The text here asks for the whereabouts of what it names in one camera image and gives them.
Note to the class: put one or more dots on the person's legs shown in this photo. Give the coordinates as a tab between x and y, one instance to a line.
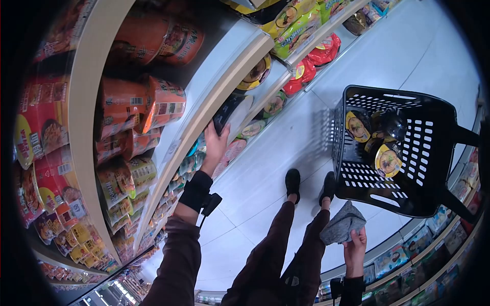
281	244

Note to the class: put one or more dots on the black plastic shopping basket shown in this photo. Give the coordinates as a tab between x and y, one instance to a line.
432	168

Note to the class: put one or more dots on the person's left fingers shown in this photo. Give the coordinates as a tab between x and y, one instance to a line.
209	127

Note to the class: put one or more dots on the person's right thumb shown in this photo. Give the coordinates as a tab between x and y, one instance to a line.
347	243

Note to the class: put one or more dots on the person's left hand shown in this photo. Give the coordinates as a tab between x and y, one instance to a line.
213	150

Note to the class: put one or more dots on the person's right fingers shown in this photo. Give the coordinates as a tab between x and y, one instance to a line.
360	235

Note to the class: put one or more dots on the person's left thumb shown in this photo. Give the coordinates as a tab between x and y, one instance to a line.
226	132

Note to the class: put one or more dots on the yellow lid noodle bowl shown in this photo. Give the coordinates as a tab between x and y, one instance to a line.
357	126
388	161

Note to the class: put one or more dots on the person's right hand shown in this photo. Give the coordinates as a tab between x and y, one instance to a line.
354	253

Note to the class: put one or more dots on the black wrist band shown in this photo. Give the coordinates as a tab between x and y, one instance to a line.
350	291
196	190

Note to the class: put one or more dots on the black glossy noodle bowl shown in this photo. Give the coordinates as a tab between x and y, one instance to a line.
392	124

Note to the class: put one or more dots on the grey cloth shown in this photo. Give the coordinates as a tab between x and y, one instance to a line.
342	224

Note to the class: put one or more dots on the black noodle bowl white lid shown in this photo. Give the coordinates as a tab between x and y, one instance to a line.
231	113

